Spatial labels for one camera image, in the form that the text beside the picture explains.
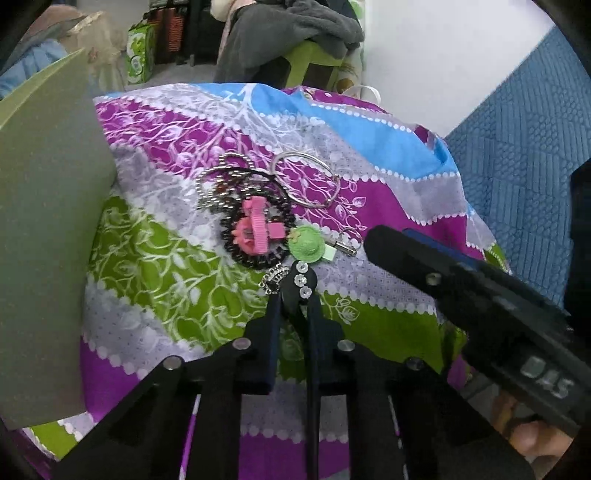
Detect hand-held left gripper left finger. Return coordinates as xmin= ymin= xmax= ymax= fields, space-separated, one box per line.
xmin=51 ymin=291 xmax=284 ymax=480

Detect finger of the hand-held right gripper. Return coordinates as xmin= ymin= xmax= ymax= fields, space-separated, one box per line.
xmin=401 ymin=228 xmax=514 ymax=278
xmin=364 ymin=225 xmax=502 ymax=320

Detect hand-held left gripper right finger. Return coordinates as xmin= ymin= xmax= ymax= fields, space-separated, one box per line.
xmin=307 ymin=300 xmax=536 ymax=480

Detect black hair clip clear flowers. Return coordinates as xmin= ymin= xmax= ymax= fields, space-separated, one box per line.
xmin=285 ymin=260 xmax=320 ymax=303

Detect large silver ring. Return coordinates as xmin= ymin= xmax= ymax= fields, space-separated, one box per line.
xmin=270 ymin=151 xmax=342 ymax=210

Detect person's right hand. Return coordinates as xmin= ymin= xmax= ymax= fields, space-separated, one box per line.
xmin=492 ymin=392 xmax=574 ymax=468

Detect colourful printed blanket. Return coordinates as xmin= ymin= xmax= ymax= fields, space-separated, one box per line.
xmin=23 ymin=83 xmax=513 ymax=480

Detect silver crown brooch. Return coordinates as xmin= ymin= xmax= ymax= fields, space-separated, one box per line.
xmin=260 ymin=263 xmax=290 ymax=294

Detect green hat hair clip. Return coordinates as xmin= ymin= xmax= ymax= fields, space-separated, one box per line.
xmin=287 ymin=225 xmax=339 ymax=265

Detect pink flower hair clip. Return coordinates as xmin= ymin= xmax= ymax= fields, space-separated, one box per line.
xmin=232 ymin=217 xmax=260 ymax=256

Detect pink bow hair clip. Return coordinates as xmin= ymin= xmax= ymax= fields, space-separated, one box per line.
xmin=245 ymin=196 xmax=288 ymax=254

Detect blue quilted cover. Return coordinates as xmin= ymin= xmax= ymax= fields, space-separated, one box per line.
xmin=442 ymin=25 xmax=591 ymax=306

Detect white floral fabric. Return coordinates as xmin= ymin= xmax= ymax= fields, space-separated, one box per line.
xmin=336 ymin=54 xmax=366 ymax=97

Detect green plastic stool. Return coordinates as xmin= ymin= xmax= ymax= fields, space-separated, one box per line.
xmin=281 ymin=41 xmax=346 ymax=80

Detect olive green foam board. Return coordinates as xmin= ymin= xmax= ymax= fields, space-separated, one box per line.
xmin=0 ymin=47 xmax=117 ymax=431

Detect grey fleece cloth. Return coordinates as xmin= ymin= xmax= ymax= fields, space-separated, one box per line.
xmin=213 ymin=0 xmax=366 ymax=85

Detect black suitcase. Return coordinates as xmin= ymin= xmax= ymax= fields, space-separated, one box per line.
xmin=184 ymin=0 xmax=219 ymax=66

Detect green printed box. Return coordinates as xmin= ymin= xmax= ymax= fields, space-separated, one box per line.
xmin=126 ymin=22 xmax=157 ymax=86

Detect red ribbed suitcase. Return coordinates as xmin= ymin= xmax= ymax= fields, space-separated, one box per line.
xmin=154 ymin=7 xmax=186 ymax=64

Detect beige lace fabric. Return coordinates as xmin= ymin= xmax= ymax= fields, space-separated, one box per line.
xmin=59 ymin=11 xmax=129 ymax=94

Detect light blue cloth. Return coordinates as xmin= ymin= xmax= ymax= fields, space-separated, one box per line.
xmin=0 ymin=39 xmax=64 ymax=99

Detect black spiral hair tie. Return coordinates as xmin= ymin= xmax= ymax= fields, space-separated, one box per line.
xmin=221 ymin=203 xmax=297 ymax=269

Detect silver bead chain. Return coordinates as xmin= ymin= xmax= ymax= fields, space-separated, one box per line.
xmin=196 ymin=154 xmax=260 ymax=216

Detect white strap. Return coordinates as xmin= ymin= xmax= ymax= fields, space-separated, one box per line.
xmin=355 ymin=84 xmax=385 ymax=106

